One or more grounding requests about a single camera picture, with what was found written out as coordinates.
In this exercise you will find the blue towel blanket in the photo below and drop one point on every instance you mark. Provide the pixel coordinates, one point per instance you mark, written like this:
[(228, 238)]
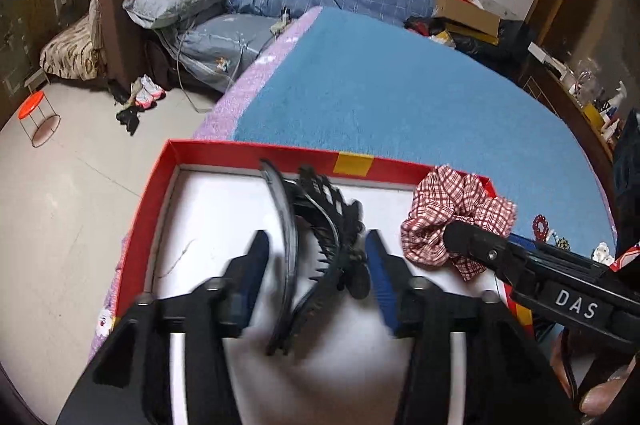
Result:
[(390, 95)]

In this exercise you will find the white hair ornament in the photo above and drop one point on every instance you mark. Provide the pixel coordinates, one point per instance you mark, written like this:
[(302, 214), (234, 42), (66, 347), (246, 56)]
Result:
[(602, 252)]

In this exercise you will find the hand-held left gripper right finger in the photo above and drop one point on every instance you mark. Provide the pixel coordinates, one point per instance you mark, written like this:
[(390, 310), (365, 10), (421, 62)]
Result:
[(382, 275)]

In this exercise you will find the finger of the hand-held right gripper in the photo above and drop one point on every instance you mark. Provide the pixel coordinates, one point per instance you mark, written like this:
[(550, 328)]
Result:
[(475, 245), (560, 255)]

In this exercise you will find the white flat box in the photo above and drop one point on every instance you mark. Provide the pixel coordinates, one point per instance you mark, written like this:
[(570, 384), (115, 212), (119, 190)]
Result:
[(542, 55)]

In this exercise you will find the brown sofa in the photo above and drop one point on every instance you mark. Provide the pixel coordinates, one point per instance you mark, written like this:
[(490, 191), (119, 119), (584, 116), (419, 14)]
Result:
[(120, 20)]

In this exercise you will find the red checked scrunchie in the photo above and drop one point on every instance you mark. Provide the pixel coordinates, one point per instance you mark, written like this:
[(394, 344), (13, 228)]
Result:
[(450, 210)]

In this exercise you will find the black hair claw clip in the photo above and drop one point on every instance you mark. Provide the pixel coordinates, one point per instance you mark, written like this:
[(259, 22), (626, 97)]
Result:
[(332, 215)]

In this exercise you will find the white pink shoe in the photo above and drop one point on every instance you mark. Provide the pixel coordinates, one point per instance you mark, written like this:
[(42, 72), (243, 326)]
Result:
[(139, 95), (154, 89)]

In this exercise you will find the white spray bottle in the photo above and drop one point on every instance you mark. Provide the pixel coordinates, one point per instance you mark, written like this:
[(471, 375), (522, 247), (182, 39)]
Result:
[(620, 97)]

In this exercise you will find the wooden dresser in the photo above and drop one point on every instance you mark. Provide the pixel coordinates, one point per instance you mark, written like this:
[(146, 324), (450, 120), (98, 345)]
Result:
[(550, 95)]

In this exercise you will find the brown cardboard box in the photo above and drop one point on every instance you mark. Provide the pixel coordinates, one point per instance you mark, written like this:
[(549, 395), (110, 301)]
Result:
[(467, 12)]

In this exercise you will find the grey pillow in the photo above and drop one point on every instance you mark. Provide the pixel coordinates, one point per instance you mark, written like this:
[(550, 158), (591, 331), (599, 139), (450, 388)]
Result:
[(175, 0)]

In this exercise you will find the leaf patterned blanket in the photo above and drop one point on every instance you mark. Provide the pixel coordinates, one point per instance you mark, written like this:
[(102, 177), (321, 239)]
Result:
[(67, 52)]

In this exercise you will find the blue-grey embroidered pillow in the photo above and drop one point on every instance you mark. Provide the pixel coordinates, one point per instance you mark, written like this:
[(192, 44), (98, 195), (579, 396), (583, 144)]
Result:
[(225, 40)]

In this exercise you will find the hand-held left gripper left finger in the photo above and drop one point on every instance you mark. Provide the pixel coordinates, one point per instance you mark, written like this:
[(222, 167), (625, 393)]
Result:
[(252, 270)]

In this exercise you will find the orange round stool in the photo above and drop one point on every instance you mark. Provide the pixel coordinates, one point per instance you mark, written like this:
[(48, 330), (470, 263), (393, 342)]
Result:
[(31, 107)]

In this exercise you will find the red patterned ribbon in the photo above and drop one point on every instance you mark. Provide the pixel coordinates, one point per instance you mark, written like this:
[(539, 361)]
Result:
[(627, 257)]

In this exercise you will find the yellow box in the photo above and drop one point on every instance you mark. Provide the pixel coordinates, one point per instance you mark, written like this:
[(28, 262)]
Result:
[(594, 115)]

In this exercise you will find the black socks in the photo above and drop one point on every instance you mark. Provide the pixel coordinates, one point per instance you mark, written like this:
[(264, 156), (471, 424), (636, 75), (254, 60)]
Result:
[(129, 119)]

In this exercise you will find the purple bedsheet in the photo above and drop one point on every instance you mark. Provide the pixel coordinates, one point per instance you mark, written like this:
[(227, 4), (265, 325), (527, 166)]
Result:
[(260, 75)]

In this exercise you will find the red box with white inside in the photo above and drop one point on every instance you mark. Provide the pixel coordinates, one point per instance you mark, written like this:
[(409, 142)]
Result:
[(150, 205)]

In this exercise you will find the black bag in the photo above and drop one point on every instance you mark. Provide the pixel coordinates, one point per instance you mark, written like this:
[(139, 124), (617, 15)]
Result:
[(505, 42)]

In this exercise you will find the person's right hand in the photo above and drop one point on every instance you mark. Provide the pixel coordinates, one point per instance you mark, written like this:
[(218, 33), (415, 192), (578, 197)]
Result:
[(605, 397)]

